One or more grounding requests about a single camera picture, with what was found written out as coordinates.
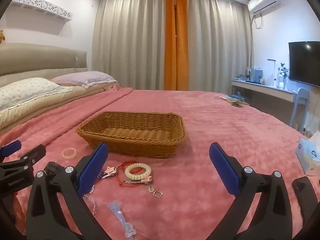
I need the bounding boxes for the pink fleece blanket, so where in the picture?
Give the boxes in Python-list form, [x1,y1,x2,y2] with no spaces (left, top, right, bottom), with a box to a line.
[0,87,320,240]

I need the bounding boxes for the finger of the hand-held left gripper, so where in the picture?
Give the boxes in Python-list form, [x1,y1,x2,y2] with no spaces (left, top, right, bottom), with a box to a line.
[0,140,22,163]
[15,144,47,171]

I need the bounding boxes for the white desk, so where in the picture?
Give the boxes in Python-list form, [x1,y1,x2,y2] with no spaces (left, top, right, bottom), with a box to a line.
[231,78,297,116]

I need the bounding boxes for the orange curtain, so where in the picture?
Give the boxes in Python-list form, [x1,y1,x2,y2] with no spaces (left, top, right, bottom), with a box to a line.
[163,0,189,91]

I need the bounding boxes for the blue tissue pack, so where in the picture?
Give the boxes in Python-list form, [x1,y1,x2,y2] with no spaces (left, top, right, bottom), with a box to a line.
[295,131,320,176]

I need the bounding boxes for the white carved wall shelf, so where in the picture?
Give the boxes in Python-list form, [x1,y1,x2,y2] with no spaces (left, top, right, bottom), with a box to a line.
[10,0,74,21]

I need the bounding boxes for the white air conditioner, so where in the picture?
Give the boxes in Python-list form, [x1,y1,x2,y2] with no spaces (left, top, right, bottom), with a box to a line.
[247,0,282,14]

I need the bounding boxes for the white vase with flowers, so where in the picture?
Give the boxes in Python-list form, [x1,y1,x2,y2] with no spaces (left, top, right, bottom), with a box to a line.
[277,62,290,90]

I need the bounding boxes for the boxes on desk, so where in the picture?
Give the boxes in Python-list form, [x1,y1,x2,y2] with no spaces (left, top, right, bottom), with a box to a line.
[246,65,265,83]

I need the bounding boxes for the red string bracelet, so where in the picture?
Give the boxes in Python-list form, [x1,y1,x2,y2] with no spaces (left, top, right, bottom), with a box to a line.
[117,156,141,188]

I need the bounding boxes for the purple pillow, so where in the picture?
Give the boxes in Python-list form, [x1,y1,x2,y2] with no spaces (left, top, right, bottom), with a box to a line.
[50,71,118,89]

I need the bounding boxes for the white desk lamp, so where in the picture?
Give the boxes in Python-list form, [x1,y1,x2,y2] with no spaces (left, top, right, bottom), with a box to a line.
[267,59,278,89]

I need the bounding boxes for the clear crystal bracelet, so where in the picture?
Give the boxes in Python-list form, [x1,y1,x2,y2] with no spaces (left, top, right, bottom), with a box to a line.
[82,184,99,216]

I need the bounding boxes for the black wall television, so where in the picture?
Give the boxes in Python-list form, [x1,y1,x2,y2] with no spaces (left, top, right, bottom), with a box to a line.
[288,41,320,88]

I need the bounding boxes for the beige folded quilt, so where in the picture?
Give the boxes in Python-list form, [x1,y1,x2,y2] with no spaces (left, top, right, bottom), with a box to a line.
[0,84,121,132]

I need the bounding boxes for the pink star hair clip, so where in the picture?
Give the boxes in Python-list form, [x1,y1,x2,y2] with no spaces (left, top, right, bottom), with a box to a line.
[105,165,118,178]
[123,176,153,186]

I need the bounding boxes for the light blue chair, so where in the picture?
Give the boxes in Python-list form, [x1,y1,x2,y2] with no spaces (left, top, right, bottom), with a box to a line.
[289,88,311,132]

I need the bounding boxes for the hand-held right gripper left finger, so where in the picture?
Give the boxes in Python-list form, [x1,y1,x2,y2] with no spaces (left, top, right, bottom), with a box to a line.
[26,142,109,240]

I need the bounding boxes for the blue bow hair clip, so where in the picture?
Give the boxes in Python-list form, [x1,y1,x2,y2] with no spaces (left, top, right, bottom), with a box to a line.
[108,200,137,238]

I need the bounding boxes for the grey curtain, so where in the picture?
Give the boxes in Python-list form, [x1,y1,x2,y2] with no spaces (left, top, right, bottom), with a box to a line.
[186,0,253,96]
[92,0,167,91]

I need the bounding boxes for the beige padded headboard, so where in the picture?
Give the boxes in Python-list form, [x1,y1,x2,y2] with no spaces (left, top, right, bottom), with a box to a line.
[0,42,88,85]

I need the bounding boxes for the brown wicker basket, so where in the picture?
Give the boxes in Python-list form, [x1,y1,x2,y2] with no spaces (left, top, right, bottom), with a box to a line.
[76,111,187,159]

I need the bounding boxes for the white floral pillow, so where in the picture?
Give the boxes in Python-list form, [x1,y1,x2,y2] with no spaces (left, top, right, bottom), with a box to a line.
[0,77,73,111]

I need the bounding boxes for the silver square pendant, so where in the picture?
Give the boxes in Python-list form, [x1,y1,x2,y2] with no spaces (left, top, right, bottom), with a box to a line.
[147,185,164,199]

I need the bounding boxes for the colourful books on bed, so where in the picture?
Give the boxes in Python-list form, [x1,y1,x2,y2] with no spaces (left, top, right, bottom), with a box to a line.
[220,94,251,108]

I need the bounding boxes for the pink bead bracelet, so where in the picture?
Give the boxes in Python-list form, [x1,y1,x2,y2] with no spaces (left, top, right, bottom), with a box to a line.
[62,148,76,159]

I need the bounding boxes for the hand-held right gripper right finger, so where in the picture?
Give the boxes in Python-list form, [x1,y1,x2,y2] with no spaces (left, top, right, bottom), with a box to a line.
[209,142,293,240]

